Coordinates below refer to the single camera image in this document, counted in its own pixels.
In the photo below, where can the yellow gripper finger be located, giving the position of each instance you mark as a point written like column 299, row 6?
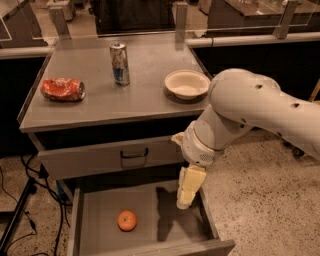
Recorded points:
column 178, row 138
column 190, row 181

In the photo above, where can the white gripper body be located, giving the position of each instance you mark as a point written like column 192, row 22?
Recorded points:
column 197, row 147

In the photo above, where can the orange fruit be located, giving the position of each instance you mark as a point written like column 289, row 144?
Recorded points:
column 127, row 220

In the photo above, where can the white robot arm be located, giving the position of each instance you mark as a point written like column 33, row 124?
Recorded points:
column 240, row 100

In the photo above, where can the open middle grey drawer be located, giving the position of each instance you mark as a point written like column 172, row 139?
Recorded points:
column 162, row 228

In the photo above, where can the grey metal drawer cabinet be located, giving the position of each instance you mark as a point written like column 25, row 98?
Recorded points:
column 110, row 113

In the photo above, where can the top grey drawer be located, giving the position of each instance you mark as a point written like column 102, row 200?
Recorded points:
column 105, row 158

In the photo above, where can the white bowl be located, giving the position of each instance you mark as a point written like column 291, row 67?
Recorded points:
column 187, row 84

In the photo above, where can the tall silver blue can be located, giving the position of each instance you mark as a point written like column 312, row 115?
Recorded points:
column 119, row 63

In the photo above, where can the crushed orange soda can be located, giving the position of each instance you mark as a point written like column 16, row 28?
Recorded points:
column 63, row 89

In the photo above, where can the black stand leg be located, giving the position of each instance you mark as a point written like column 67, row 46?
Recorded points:
column 13, row 216

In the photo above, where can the black drawer handle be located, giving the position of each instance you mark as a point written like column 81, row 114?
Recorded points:
column 143, row 153

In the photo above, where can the wheeled cart frame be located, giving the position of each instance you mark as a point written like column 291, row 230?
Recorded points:
column 298, row 153

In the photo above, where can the middle metal post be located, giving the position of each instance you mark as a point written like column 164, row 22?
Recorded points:
column 181, row 17

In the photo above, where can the metal post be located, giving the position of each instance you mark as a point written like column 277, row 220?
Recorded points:
column 60, row 23
column 281, row 31
column 181, row 17

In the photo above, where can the right metal post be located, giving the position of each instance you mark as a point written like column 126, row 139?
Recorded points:
column 281, row 31

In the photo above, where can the left metal post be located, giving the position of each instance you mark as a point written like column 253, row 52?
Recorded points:
column 60, row 23

